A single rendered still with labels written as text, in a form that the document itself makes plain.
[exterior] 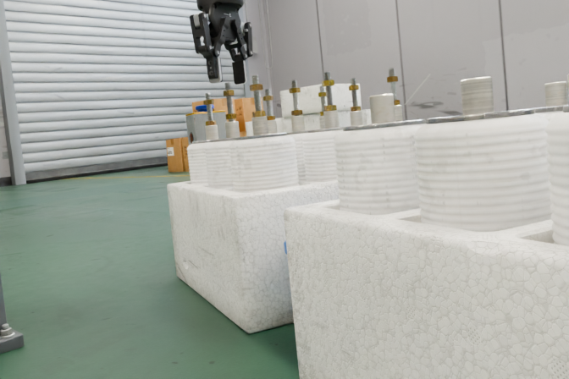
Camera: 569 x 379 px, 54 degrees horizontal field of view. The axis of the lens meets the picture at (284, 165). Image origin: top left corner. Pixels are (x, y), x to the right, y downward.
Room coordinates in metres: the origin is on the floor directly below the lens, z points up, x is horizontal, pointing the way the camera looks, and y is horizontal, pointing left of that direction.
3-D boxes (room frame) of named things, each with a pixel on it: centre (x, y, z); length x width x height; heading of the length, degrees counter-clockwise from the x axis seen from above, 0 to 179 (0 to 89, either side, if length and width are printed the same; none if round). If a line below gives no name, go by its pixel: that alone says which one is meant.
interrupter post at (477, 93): (0.41, -0.15, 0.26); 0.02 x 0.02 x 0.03
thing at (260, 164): (0.81, 0.03, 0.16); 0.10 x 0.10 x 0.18
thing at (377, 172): (0.52, -0.10, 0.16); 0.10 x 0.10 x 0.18
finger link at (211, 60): (0.87, 0.10, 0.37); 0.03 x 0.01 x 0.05; 150
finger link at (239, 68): (0.94, 0.06, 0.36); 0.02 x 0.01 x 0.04; 60
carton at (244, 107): (5.21, 0.33, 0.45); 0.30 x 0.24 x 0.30; 43
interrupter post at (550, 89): (0.62, -0.31, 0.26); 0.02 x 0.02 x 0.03
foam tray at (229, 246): (0.96, -0.03, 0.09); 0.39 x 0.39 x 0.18; 24
